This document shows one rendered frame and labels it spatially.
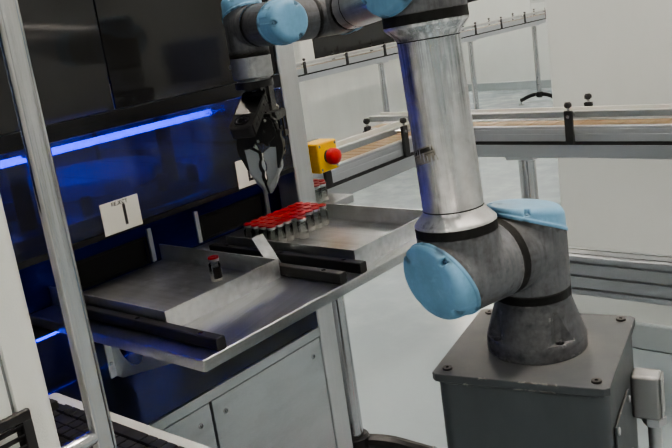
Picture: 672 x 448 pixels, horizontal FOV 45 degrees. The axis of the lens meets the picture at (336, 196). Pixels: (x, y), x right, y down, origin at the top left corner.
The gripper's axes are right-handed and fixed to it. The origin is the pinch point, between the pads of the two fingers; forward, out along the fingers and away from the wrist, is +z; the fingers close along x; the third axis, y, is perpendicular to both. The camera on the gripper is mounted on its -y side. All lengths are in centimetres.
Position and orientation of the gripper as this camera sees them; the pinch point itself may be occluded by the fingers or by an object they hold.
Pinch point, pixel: (267, 187)
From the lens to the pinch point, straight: 154.4
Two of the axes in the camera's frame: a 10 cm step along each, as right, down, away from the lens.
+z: 1.4, 9.7, 2.2
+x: -9.6, 0.8, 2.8
